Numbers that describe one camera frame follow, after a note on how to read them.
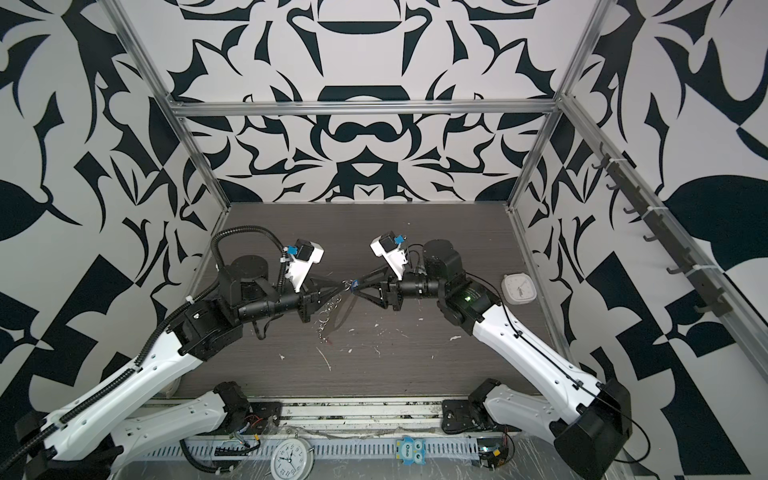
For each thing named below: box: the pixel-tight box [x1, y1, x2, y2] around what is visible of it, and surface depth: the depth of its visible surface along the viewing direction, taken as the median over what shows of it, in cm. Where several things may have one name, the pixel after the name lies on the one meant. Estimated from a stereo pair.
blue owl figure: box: [395, 436, 427, 466], surface depth 71 cm
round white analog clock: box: [265, 432, 315, 480], surface depth 67 cm
